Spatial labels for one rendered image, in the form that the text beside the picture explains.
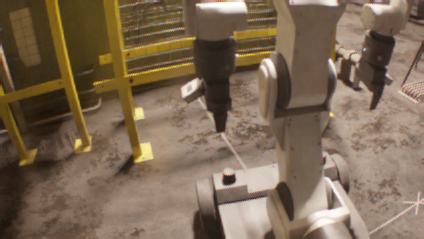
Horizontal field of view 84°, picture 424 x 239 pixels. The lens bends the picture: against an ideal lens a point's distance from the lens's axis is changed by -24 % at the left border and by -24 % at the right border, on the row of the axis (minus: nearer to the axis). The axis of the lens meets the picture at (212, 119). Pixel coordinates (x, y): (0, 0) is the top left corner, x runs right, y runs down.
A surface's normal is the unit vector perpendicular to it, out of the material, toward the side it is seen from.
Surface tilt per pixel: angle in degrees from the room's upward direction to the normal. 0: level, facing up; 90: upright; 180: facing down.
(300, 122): 60
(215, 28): 101
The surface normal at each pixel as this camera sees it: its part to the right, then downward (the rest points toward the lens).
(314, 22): 0.15, 0.65
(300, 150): 0.10, 0.01
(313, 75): 0.14, 0.44
